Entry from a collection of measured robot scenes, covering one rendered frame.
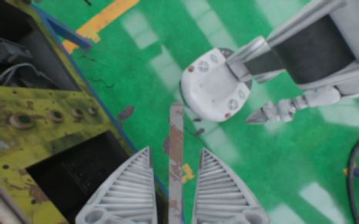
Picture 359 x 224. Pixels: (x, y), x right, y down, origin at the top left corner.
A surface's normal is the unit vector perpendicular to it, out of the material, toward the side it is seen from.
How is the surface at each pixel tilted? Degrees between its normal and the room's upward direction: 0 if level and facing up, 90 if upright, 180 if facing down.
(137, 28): 0
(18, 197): 90
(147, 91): 0
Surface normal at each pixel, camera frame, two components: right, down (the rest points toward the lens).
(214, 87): 0.02, 0.09
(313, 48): -0.50, 0.49
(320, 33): -0.26, 0.32
